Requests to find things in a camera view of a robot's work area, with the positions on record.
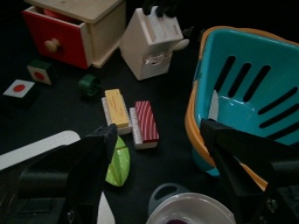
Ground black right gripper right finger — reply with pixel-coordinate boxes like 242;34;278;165
199;117;277;224

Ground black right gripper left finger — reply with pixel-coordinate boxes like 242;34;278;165
63;123;119;224

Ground green sushi cube red dot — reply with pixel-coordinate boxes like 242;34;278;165
26;59;56;86

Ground light green toy leaf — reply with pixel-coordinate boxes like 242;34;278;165
104;135;132;187

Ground white toy knife blade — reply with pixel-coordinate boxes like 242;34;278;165
96;192;118;224

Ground white plastic utensil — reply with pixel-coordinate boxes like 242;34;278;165
207;89;221;121

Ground yellow egg nigiri toy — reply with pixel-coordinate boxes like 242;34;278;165
100;88;134;136

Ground red striped nigiri toy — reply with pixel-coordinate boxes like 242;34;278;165
128;100;162;151

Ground red circle white block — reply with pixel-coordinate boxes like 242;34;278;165
2;79;42;109

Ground teal plastic basket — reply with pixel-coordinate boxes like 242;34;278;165
184;25;299;178

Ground white wooden knife block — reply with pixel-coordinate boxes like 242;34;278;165
118;7;184;81

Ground light wooden drawer box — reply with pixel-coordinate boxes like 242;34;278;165
23;0;127;69

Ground green sushi ring piece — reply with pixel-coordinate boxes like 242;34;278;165
78;73;103;99

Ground black-handled toy knife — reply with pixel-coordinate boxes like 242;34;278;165
142;0;156;16
164;0;182;18
154;0;170;18

